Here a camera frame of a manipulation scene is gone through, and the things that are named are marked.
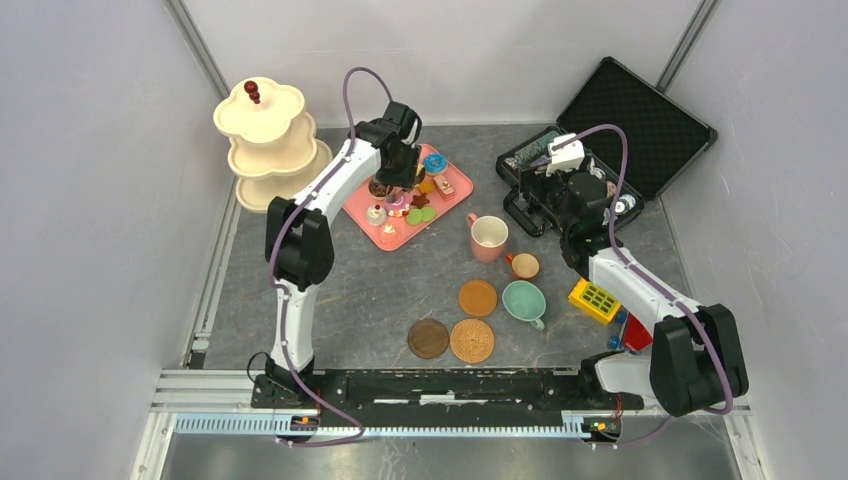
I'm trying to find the pink slice cake toy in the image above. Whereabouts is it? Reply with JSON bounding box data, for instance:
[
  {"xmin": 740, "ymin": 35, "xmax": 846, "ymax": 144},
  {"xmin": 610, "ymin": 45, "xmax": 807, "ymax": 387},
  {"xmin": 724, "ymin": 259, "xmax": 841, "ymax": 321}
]
[{"xmin": 433, "ymin": 175, "xmax": 456, "ymax": 201}]

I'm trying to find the dark brown round coaster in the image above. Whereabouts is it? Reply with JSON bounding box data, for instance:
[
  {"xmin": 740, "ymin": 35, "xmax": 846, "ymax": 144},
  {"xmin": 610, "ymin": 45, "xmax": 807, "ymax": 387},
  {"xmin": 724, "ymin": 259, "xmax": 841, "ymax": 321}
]
[{"xmin": 407, "ymin": 318, "xmax": 449, "ymax": 359}]

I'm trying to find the brown star cookie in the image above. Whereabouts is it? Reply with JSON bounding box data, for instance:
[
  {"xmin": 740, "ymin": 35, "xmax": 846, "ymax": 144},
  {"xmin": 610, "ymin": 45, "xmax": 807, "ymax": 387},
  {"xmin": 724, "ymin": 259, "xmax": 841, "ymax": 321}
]
[{"xmin": 410, "ymin": 193, "xmax": 430, "ymax": 209}]

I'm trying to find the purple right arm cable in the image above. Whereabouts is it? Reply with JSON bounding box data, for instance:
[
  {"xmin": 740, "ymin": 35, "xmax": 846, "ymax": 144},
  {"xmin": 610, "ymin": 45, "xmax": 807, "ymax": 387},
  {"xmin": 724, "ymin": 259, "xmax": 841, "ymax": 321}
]
[{"xmin": 529, "ymin": 122, "xmax": 737, "ymax": 450}]

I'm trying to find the green round cookie left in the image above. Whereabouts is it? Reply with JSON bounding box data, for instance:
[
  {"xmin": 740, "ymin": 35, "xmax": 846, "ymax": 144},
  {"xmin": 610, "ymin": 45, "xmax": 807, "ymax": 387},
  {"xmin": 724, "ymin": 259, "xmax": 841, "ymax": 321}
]
[{"xmin": 404, "ymin": 208, "xmax": 423, "ymax": 226}]

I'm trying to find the teal green cup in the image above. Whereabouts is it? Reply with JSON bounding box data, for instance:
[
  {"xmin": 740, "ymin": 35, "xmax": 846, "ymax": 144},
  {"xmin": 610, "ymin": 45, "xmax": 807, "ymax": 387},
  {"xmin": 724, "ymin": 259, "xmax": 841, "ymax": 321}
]
[{"xmin": 501, "ymin": 280, "xmax": 547, "ymax": 331}]

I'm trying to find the red toy block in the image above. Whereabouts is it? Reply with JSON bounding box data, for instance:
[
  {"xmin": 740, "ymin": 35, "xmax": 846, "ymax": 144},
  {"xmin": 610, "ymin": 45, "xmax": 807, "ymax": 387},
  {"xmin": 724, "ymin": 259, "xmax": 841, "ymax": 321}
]
[{"xmin": 620, "ymin": 314, "xmax": 653, "ymax": 353}]

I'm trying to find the pink serving tray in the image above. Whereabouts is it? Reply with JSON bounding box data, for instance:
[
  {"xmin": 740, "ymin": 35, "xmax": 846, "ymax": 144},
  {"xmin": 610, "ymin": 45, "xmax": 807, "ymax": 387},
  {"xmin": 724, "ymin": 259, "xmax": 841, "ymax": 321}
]
[{"xmin": 343, "ymin": 144, "xmax": 473, "ymax": 252}]

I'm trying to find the small pink cupcake toy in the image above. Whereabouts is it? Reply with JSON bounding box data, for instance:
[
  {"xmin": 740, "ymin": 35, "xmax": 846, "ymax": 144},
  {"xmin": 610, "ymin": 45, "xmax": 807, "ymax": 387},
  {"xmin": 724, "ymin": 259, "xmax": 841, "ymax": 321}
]
[{"xmin": 379, "ymin": 221, "xmax": 399, "ymax": 245}]

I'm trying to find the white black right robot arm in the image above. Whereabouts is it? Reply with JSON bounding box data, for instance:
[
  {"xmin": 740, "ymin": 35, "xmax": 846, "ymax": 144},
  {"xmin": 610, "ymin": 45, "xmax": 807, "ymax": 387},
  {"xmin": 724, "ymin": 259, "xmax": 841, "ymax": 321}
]
[{"xmin": 513, "ymin": 155, "xmax": 749, "ymax": 417}]

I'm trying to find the blue donut toy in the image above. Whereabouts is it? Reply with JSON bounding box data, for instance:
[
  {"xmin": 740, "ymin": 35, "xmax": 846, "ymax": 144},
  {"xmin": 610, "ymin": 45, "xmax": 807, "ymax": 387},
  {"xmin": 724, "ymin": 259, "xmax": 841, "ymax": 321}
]
[{"xmin": 423, "ymin": 153, "xmax": 449, "ymax": 177}]

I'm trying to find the chocolate donut toy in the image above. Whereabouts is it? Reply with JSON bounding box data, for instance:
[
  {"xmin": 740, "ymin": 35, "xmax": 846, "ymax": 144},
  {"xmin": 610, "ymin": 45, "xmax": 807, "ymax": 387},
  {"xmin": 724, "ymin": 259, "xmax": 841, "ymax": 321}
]
[{"xmin": 368, "ymin": 180, "xmax": 391, "ymax": 201}]

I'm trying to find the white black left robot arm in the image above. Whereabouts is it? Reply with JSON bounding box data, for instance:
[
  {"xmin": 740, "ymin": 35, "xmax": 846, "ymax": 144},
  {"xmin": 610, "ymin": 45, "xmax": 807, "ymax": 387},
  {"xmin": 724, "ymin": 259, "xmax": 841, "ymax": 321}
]
[{"xmin": 265, "ymin": 101, "xmax": 421, "ymax": 408}]

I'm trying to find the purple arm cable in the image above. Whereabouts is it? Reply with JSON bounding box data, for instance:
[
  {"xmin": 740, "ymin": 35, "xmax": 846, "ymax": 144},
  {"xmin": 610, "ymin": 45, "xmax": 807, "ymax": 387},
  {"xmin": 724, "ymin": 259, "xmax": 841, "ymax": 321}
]
[
  {"xmin": 264, "ymin": 66, "xmax": 395, "ymax": 449},
  {"xmin": 529, "ymin": 122, "xmax": 737, "ymax": 450}
]

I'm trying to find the cream three-tier dessert stand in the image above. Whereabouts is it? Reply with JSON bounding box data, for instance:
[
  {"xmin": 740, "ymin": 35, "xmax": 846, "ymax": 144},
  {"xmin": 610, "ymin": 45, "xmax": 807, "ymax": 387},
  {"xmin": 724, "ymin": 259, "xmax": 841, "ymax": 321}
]
[{"xmin": 213, "ymin": 77, "xmax": 332, "ymax": 213}]

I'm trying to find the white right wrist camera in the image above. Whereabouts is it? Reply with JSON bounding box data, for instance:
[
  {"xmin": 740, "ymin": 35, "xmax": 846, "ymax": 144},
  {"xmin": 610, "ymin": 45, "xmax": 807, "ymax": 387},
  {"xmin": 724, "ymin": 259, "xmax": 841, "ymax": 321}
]
[{"xmin": 545, "ymin": 133, "xmax": 585, "ymax": 177}]

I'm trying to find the small orange cup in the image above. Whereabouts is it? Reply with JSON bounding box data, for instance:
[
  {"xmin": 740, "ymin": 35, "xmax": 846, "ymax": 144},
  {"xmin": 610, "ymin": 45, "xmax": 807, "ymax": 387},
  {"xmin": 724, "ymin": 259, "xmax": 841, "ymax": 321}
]
[{"xmin": 505, "ymin": 253, "xmax": 540, "ymax": 281}]

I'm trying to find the green round cookie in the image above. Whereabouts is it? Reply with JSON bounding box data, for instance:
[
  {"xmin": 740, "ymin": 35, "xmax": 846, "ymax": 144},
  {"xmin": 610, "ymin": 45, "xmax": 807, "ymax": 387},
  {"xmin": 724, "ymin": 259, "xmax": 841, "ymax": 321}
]
[
  {"xmin": 420, "ymin": 206, "xmax": 437, "ymax": 223},
  {"xmin": 404, "ymin": 208, "xmax": 423, "ymax": 226}
]

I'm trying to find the woven tan round coaster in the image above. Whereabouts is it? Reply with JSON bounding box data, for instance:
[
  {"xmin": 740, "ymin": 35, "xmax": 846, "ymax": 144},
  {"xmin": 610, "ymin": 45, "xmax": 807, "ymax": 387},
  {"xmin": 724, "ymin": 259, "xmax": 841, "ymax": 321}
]
[{"xmin": 450, "ymin": 319, "xmax": 495, "ymax": 364}]

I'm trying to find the yellow cake toy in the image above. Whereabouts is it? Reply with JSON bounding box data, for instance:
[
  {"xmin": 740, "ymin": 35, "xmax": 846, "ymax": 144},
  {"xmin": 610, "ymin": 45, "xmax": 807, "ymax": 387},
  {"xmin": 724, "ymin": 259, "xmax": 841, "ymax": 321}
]
[{"xmin": 415, "ymin": 164, "xmax": 426, "ymax": 186}]

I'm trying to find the pink swirl cake toy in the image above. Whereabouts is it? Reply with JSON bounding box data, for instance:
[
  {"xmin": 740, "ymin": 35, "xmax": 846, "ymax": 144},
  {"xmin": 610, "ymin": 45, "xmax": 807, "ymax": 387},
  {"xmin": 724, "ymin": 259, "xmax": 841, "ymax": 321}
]
[{"xmin": 384, "ymin": 191, "xmax": 411, "ymax": 218}]

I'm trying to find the white cupcake toy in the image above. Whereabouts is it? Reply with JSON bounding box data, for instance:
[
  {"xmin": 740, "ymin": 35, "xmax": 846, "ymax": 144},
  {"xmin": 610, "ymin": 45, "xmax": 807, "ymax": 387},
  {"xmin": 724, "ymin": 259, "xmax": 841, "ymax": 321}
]
[{"xmin": 365, "ymin": 204, "xmax": 388, "ymax": 227}]

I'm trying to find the black poker chip case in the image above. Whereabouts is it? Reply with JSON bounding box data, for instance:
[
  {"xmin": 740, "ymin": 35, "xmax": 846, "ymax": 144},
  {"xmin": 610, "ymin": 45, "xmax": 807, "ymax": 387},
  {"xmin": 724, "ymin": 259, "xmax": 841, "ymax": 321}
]
[{"xmin": 495, "ymin": 57, "xmax": 718, "ymax": 237}]

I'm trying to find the pink mug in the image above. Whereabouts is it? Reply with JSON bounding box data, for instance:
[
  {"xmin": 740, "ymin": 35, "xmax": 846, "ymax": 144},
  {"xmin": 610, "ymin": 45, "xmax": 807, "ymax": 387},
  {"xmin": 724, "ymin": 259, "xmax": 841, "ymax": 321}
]
[{"xmin": 466, "ymin": 213, "xmax": 509, "ymax": 263}]

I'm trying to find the green round cookie right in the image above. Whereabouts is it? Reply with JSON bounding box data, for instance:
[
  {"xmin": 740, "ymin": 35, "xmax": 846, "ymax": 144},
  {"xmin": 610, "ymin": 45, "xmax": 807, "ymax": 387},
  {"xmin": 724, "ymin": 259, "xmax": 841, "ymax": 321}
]
[{"xmin": 420, "ymin": 206, "xmax": 437, "ymax": 223}]

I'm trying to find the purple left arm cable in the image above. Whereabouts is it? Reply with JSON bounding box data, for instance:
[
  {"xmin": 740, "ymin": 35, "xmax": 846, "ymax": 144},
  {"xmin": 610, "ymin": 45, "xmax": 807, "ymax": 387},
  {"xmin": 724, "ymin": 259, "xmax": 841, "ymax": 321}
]
[{"xmin": 264, "ymin": 66, "xmax": 395, "ymax": 449}]

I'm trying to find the yellow toy block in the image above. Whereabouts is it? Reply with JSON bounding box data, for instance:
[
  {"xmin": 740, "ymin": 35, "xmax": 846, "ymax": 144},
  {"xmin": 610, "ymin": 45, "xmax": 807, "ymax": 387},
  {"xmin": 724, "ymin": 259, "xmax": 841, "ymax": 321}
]
[{"xmin": 568, "ymin": 279, "xmax": 621, "ymax": 325}]

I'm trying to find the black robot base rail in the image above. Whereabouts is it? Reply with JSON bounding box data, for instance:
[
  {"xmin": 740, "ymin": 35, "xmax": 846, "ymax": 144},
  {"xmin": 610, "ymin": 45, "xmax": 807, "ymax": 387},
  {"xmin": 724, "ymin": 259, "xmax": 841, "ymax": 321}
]
[{"xmin": 251, "ymin": 368, "xmax": 645, "ymax": 438}]

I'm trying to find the orange round coaster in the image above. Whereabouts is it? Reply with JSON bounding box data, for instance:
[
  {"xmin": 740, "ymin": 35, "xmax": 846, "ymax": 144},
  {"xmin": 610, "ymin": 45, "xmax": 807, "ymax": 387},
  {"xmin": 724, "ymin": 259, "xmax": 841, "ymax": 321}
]
[{"xmin": 458, "ymin": 279, "xmax": 498, "ymax": 318}]

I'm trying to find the orange flower cookie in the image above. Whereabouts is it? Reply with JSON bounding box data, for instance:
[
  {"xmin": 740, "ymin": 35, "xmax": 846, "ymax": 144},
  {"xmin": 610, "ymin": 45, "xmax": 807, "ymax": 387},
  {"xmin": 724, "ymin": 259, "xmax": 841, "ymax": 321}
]
[{"xmin": 418, "ymin": 179, "xmax": 436, "ymax": 195}]

